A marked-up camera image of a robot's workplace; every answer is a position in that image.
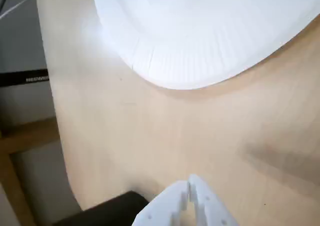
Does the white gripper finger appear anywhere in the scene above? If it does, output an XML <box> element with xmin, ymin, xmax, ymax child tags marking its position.
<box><xmin>131</xmin><ymin>181</ymin><xmax>189</xmax><ymax>226</ymax></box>
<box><xmin>188</xmin><ymin>173</ymin><xmax>241</xmax><ymax>226</ymax></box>

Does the black pot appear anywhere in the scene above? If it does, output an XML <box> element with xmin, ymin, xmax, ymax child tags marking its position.
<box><xmin>51</xmin><ymin>190</ymin><xmax>149</xmax><ymax>226</ymax></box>

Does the white paper plate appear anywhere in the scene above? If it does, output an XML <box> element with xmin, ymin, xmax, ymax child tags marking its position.
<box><xmin>91</xmin><ymin>0</ymin><xmax>320</xmax><ymax>90</ymax></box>

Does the black box with lettering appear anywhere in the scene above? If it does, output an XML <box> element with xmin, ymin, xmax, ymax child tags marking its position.
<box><xmin>0</xmin><ymin>70</ymin><xmax>50</xmax><ymax>88</ymax></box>

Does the wooden lattice frame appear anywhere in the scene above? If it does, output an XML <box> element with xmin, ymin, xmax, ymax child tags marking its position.
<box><xmin>0</xmin><ymin>117</ymin><xmax>62</xmax><ymax>226</ymax></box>

